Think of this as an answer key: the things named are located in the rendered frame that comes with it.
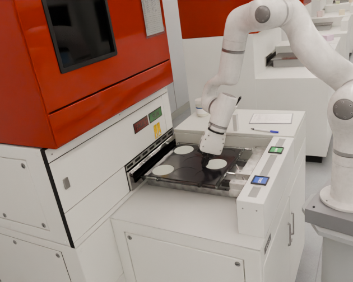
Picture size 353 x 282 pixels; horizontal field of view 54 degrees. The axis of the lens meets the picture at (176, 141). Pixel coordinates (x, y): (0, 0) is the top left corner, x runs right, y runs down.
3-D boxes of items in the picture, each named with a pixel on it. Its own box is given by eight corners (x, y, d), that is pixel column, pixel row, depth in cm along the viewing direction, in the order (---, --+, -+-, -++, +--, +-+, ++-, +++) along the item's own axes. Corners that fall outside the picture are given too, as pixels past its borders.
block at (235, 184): (229, 188, 139) (228, 182, 137) (232, 184, 141) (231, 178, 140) (249, 191, 135) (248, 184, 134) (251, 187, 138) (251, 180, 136)
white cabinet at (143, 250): (143, 352, 174) (108, 219, 142) (213, 234, 250) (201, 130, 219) (271, 407, 144) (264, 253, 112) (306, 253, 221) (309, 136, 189)
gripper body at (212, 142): (208, 128, 145) (199, 152, 148) (230, 134, 147) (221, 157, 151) (204, 122, 152) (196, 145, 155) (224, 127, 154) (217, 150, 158)
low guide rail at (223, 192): (148, 184, 162) (147, 179, 161) (150, 182, 164) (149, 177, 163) (252, 201, 139) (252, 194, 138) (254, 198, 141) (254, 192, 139)
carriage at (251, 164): (229, 196, 139) (228, 189, 138) (254, 156, 168) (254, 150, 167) (249, 198, 135) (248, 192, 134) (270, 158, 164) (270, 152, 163)
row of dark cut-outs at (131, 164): (125, 170, 151) (124, 166, 150) (172, 132, 185) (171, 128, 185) (126, 171, 150) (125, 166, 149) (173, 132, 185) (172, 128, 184)
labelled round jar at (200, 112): (194, 116, 199) (193, 100, 195) (199, 112, 204) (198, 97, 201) (205, 117, 195) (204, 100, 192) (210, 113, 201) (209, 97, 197)
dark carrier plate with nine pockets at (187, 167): (144, 175, 155) (143, 174, 155) (178, 144, 183) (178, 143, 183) (215, 186, 139) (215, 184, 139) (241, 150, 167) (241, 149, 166)
